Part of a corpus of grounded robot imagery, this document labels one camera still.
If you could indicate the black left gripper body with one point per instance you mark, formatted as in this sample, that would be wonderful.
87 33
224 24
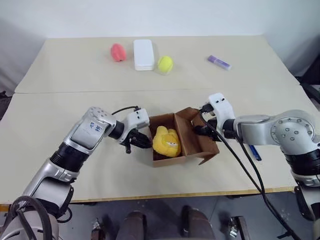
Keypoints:
132 138

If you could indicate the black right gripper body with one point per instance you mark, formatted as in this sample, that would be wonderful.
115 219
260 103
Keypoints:
212 126

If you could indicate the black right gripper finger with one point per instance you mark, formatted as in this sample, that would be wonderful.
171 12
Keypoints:
200 130

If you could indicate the brown cardboard box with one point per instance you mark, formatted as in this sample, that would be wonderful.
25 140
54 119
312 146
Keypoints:
192 140

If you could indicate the yellow plush toy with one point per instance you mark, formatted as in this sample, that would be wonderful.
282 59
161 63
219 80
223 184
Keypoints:
166 143

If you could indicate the blue pen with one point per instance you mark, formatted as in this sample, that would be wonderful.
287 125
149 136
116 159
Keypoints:
256 153

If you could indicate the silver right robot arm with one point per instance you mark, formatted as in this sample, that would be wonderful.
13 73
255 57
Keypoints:
282 130

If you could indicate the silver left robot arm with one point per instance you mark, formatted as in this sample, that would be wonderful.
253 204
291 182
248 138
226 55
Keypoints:
82 135

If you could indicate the white rectangular box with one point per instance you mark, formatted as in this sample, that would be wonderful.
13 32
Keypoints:
143 55

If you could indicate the purple highlighter pen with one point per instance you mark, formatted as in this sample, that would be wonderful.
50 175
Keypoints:
219 62

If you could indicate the yellow tennis ball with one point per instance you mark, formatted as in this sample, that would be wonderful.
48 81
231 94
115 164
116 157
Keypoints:
165 64

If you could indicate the dark rounded shape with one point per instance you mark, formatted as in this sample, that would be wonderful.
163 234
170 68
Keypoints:
135 226
197 222

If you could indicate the pink rounded toy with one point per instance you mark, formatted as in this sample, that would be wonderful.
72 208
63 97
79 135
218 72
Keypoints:
118 52

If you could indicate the black metal stand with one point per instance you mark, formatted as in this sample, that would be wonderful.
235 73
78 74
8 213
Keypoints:
2 105
311 92

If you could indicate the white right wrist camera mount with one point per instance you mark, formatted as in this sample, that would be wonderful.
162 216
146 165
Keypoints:
221 107

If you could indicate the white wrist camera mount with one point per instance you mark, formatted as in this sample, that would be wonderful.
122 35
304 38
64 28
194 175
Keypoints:
138 118
221 107

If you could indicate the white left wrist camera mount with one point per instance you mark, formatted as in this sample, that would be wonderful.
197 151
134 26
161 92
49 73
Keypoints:
138 118

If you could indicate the metal caster bracket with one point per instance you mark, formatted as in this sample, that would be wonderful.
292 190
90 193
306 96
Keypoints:
97 228
238 227

